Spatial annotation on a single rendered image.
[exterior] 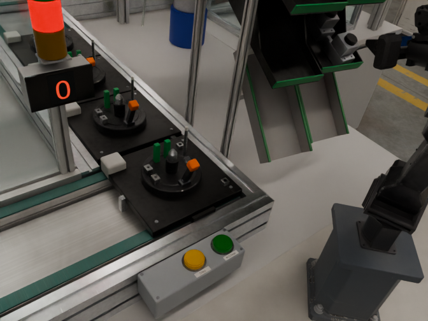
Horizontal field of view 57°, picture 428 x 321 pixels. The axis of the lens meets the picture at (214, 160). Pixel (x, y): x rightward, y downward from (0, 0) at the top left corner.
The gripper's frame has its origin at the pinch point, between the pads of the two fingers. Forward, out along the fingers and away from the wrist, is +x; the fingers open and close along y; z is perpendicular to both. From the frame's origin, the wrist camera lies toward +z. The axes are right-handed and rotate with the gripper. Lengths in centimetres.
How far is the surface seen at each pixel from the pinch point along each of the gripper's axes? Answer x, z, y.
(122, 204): 17, -33, 54
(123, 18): 131, -10, 17
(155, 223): 8, -33, 50
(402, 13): 254, -38, -337
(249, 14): 17.3, 4.7, 23.5
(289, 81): 9.9, -8.3, 17.2
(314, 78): 10.2, -8.6, 10.0
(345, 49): 11.6, -3.4, 0.3
